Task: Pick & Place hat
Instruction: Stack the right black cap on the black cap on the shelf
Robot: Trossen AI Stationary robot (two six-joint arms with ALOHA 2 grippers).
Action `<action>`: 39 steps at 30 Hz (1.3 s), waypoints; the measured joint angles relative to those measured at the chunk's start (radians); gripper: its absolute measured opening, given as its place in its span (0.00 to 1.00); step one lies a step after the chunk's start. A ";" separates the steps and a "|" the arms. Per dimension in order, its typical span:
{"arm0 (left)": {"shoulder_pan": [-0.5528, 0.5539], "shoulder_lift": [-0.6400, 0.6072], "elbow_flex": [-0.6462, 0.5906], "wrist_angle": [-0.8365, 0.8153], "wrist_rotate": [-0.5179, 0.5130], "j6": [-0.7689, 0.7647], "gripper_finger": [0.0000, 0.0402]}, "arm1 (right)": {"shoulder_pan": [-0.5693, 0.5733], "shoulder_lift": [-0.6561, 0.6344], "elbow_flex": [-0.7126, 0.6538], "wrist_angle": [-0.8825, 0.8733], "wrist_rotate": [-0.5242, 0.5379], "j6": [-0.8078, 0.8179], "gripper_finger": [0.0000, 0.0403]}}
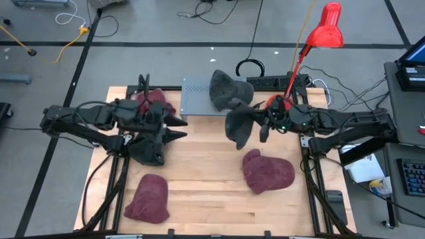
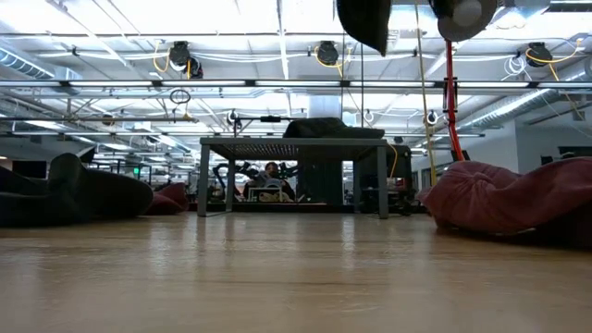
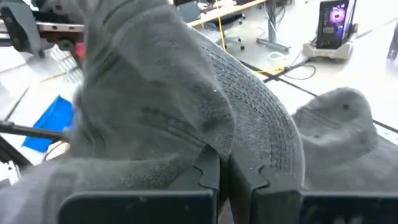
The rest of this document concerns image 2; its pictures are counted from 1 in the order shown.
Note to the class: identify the dark grey knit hat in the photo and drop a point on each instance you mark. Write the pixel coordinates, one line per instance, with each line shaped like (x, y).
(69, 194)
(324, 128)
(365, 23)

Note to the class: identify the maroon knit hat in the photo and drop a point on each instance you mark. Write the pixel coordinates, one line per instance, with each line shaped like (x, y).
(168, 199)
(509, 194)

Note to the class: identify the grey perforated metal stand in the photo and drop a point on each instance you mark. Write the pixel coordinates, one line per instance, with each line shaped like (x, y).
(296, 142)

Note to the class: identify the person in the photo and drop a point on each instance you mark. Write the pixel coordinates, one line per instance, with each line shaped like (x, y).
(272, 170)

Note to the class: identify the red desk lamp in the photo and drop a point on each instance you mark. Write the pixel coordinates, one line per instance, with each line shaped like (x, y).
(467, 18)

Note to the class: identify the black desk monitor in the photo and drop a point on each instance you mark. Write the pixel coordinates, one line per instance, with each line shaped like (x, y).
(28, 168)

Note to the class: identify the black aluminium table frame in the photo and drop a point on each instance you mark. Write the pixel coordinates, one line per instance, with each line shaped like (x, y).
(277, 208)

